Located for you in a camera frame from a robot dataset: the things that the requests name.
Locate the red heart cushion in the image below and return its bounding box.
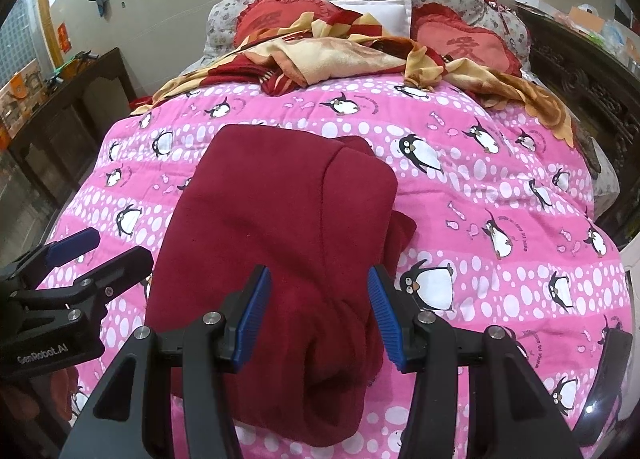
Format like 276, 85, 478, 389
410, 1, 523, 77
232, 0, 341, 47

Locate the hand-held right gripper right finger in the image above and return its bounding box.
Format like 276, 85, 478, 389
366, 264, 583, 459

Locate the maroon fleece garment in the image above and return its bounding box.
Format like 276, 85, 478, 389
145, 124, 416, 447

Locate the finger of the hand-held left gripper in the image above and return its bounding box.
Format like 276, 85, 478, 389
0, 227, 101, 290
10, 245, 155, 312

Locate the pink penguin print blanket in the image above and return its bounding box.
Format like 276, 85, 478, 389
37, 74, 633, 459

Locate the red and yellow striped blanket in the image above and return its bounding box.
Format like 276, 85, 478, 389
132, 11, 576, 147

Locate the carved dark wooden cabinet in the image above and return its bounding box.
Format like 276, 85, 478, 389
515, 4, 640, 245

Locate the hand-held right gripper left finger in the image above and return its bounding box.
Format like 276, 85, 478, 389
65, 264, 273, 459

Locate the orange cardboard box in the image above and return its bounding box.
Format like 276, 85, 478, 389
567, 6, 608, 30

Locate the white pillow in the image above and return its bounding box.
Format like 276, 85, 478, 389
330, 0, 413, 40

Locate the plain dark wooden cabinet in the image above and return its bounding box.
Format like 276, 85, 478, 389
7, 48, 133, 210

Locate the black glossy object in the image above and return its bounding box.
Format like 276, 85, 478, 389
582, 329, 633, 447

